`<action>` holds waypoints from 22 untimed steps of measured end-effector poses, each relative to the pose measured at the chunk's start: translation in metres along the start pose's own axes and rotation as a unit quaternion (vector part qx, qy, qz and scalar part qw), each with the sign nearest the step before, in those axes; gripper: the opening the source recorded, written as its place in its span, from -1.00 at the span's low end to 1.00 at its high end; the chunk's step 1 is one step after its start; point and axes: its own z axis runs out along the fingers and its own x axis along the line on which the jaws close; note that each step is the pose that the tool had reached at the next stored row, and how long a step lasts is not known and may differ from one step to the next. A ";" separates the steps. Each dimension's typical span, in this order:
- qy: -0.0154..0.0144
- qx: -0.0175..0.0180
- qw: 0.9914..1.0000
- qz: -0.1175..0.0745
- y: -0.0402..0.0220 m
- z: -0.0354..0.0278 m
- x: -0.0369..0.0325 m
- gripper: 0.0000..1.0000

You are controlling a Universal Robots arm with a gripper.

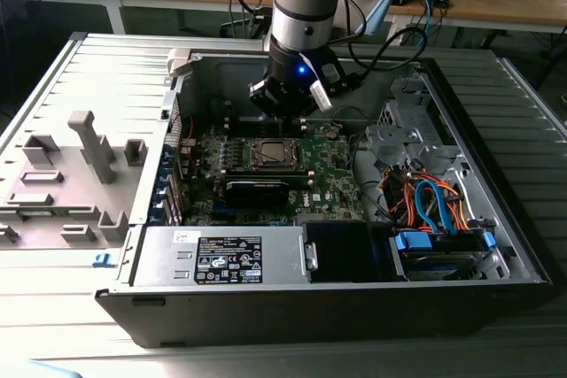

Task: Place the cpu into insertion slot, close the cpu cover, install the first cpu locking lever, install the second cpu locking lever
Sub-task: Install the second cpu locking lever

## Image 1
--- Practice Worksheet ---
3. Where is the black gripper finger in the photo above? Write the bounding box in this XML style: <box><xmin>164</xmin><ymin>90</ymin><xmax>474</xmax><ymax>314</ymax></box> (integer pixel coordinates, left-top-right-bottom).
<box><xmin>247</xmin><ymin>77</ymin><xmax>303</xmax><ymax>138</ymax></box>
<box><xmin>295</xmin><ymin>93</ymin><xmax>321</xmax><ymax>120</ymax></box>

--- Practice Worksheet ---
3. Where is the metal socket cover frame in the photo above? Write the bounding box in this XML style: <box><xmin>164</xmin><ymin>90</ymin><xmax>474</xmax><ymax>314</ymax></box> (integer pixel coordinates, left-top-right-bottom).
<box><xmin>251</xmin><ymin>137</ymin><xmax>307</xmax><ymax>171</ymax></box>

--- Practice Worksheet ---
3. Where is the silver CPU with green edge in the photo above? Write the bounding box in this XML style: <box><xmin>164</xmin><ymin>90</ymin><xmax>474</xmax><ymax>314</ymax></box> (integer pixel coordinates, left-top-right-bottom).
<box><xmin>258</xmin><ymin>140</ymin><xmax>291</xmax><ymax>164</ymax></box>

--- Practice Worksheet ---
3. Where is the CPU socket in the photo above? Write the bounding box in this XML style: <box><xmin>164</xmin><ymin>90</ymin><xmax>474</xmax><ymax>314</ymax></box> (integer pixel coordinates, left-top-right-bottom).
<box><xmin>250</xmin><ymin>136</ymin><xmax>307</xmax><ymax>171</ymax></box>

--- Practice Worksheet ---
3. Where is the green motherboard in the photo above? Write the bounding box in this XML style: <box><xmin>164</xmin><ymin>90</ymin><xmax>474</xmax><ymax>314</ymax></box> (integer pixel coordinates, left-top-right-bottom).
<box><xmin>179</xmin><ymin>117</ymin><xmax>369</xmax><ymax>227</ymax></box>

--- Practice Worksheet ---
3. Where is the silver metal drive cage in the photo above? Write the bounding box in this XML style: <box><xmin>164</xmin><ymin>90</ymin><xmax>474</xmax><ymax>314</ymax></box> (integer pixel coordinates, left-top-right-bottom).
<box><xmin>363</xmin><ymin>75</ymin><xmax>466</xmax><ymax>176</ymax></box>

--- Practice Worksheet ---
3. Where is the black graphics card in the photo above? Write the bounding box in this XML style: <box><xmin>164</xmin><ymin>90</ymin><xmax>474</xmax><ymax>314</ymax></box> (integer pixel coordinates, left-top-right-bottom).
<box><xmin>222</xmin><ymin>178</ymin><xmax>292</xmax><ymax>212</ymax></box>

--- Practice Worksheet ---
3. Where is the hard disk in blue carrier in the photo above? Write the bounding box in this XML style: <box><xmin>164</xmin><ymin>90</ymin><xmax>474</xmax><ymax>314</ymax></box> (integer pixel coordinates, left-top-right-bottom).
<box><xmin>388</xmin><ymin>228</ymin><xmax>498</xmax><ymax>282</ymax></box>

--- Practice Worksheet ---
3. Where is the grey power supply unit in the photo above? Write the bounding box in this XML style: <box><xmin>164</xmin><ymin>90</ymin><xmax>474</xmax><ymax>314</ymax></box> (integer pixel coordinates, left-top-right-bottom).
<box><xmin>128</xmin><ymin>225</ymin><xmax>321</xmax><ymax>289</ymax></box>

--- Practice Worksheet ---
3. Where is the grey plastic parts rack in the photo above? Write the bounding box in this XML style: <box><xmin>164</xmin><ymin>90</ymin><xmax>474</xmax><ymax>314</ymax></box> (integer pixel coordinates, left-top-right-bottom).
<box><xmin>0</xmin><ymin>110</ymin><xmax>150</xmax><ymax>251</ymax></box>

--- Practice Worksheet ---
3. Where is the black open PC case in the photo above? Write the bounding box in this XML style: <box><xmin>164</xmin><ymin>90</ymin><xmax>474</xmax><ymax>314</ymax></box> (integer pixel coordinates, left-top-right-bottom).
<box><xmin>95</xmin><ymin>46</ymin><xmax>555</xmax><ymax>351</ymax></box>

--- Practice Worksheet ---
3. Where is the blue plastic clip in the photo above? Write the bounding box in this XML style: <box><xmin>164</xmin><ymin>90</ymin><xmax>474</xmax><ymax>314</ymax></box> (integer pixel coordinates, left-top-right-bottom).
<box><xmin>91</xmin><ymin>251</ymin><xmax>115</xmax><ymax>269</ymax></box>

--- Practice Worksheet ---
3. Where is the pale blue object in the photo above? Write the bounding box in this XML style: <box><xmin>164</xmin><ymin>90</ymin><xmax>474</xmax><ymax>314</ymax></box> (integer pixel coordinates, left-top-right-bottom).
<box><xmin>26</xmin><ymin>359</ymin><xmax>83</xmax><ymax>378</ymax></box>

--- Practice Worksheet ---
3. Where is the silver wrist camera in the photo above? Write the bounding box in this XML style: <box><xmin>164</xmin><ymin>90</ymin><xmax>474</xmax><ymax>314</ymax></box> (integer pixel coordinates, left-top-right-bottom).
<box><xmin>308</xmin><ymin>53</ymin><xmax>358</xmax><ymax>112</ymax></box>

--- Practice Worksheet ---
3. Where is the black camera cable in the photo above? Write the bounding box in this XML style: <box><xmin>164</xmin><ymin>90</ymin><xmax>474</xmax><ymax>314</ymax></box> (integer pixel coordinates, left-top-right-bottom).
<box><xmin>339</xmin><ymin>0</ymin><xmax>429</xmax><ymax>73</ymax></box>

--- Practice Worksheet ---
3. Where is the expansion slot bracket panel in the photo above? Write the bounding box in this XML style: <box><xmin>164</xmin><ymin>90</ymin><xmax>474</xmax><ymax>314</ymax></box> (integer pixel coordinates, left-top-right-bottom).
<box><xmin>150</xmin><ymin>94</ymin><xmax>187</xmax><ymax>227</ymax></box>

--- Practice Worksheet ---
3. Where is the blue flat wire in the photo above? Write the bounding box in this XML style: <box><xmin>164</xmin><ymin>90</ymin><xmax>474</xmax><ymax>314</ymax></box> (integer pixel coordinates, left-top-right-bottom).
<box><xmin>414</xmin><ymin>176</ymin><xmax>458</xmax><ymax>237</ymax></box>

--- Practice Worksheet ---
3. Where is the orange wire bundle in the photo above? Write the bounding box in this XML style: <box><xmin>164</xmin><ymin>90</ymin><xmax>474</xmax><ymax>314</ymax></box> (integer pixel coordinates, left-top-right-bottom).
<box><xmin>379</xmin><ymin>168</ymin><xmax>471</xmax><ymax>232</ymax></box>

